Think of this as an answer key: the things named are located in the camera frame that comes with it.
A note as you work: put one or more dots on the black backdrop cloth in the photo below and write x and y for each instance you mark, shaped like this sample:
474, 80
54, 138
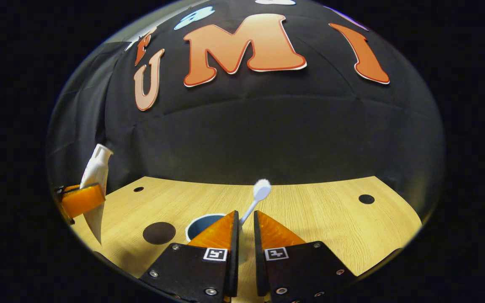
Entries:
267, 134

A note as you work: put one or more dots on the blue toothbrush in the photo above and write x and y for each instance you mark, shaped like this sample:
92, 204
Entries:
261, 189

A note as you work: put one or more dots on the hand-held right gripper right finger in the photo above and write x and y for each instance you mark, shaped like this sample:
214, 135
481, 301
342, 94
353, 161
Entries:
297, 269

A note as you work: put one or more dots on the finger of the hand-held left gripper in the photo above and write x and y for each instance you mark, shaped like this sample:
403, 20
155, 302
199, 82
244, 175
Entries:
82, 201

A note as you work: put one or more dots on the white toothpaste tube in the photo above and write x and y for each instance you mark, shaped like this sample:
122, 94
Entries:
96, 168

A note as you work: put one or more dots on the dark round coaster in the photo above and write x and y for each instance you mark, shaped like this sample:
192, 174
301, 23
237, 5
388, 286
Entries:
159, 233

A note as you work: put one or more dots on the blue cup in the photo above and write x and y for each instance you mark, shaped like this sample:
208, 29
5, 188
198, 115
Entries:
202, 224

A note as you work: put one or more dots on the wooden desktop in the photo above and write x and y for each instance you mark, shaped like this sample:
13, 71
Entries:
318, 214

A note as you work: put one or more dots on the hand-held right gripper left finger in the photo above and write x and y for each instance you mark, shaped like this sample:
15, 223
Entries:
192, 269

